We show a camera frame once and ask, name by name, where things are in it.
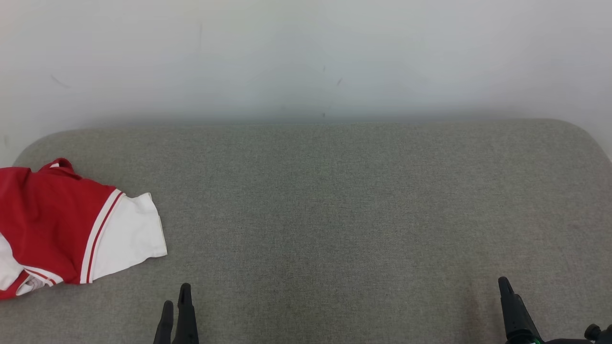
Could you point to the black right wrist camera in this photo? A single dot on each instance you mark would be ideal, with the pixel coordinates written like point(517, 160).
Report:
point(597, 334)

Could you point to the grey fabric sofa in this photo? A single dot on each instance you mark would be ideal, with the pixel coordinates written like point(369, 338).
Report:
point(334, 215)

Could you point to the red white basketball jersey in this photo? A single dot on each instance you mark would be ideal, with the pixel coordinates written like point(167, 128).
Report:
point(52, 224)

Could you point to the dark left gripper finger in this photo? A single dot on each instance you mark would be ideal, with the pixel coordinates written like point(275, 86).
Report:
point(164, 325)
point(186, 320)

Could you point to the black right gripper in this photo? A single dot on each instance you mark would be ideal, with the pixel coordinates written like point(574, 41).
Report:
point(554, 342)

